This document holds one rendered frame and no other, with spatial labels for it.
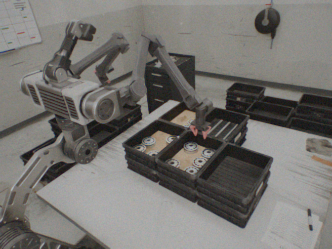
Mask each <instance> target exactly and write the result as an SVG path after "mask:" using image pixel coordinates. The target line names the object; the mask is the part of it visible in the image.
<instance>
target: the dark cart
mask: <svg viewBox="0 0 332 249"><path fill-rule="evenodd" d="M168 54H169V56H170V57H171V56H172V57H174V56H175V57H178V58H179V59H178V60H177V61H176V62H174V63H175V64H176V66H177V68H178V69H179V71H180V72H181V74H182V75H183V77H184V78H185V80H186V82H187V83H188V84H189V85H190V86H191V87H193V89H194V90H195V55H187V54H179V53H170V52H168ZM155 62H157V63H158V59H157V58H156V59H154V60H152V61H150V62H148V63H146V68H145V75H144V80H145V86H146V88H147V93H146V96H147V104H148V112H149V114H150V113H152V112H153V111H155V110H157V109H158V108H159V107H160V106H162V105H163V104H165V103H166V102H168V101H169V100H173V101H177V102H181V101H183V97H182V96H181V93H180V91H179V89H178V87H177V86H176V84H175V83H174V81H172V79H171V77H170V76H169V74H168V73H167V72H166V70H165V69H164V67H163V66H161V67H159V68H158V67H155V65H156V64H155Z"/></svg>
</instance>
